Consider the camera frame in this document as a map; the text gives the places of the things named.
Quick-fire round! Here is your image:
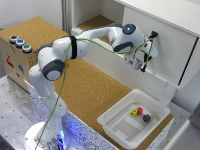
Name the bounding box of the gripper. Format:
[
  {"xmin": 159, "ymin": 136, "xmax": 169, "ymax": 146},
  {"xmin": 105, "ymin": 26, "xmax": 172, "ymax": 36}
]
[{"xmin": 123, "ymin": 49, "xmax": 148, "ymax": 71}]

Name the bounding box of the white sliding door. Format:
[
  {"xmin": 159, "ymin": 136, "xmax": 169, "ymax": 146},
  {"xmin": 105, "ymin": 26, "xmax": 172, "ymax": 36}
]
[{"xmin": 115, "ymin": 5, "xmax": 200, "ymax": 90}]

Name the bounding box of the yellow block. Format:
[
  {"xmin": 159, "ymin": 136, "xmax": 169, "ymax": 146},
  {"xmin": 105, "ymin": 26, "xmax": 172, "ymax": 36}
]
[{"xmin": 130, "ymin": 108, "xmax": 139, "ymax": 118}]

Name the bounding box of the white cabinet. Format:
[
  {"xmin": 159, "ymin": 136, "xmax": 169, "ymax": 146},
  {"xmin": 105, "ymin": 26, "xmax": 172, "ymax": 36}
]
[{"xmin": 70, "ymin": 0, "xmax": 200, "ymax": 107}]

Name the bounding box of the purple block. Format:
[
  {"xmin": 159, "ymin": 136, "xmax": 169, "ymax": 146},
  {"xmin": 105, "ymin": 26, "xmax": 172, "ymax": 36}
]
[{"xmin": 142, "ymin": 113, "xmax": 151, "ymax": 123}]

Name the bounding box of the white plastic box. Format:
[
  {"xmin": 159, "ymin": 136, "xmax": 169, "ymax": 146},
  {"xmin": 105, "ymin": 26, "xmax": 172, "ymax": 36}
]
[{"xmin": 96, "ymin": 88, "xmax": 172, "ymax": 150}]

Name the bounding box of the wooden drawer box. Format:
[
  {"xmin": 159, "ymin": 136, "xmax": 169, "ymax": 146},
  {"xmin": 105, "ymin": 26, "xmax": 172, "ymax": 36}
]
[{"xmin": 0, "ymin": 16, "xmax": 70, "ymax": 93}]

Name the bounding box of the green button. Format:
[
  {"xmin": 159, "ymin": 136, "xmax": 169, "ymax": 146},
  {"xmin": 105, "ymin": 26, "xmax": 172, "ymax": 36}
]
[{"xmin": 21, "ymin": 43, "xmax": 33, "ymax": 54}]

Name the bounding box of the blue button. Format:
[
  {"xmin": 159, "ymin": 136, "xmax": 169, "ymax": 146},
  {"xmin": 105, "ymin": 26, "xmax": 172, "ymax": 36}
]
[{"xmin": 14, "ymin": 38, "xmax": 26, "ymax": 49}]

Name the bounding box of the red button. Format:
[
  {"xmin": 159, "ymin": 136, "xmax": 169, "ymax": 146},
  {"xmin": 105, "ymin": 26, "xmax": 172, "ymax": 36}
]
[{"xmin": 8, "ymin": 34, "xmax": 19, "ymax": 45}]

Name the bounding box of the black door handle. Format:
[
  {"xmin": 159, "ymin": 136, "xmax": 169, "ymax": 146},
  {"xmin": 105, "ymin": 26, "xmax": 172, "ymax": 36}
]
[{"xmin": 140, "ymin": 30, "xmax": 159, "ymax": 73}]

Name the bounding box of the green cable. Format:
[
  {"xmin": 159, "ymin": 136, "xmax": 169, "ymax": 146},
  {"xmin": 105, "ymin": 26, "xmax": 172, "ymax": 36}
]
[{"xmin": 33, "ymin": 36, "xmax": 156, "ymax": 150}]

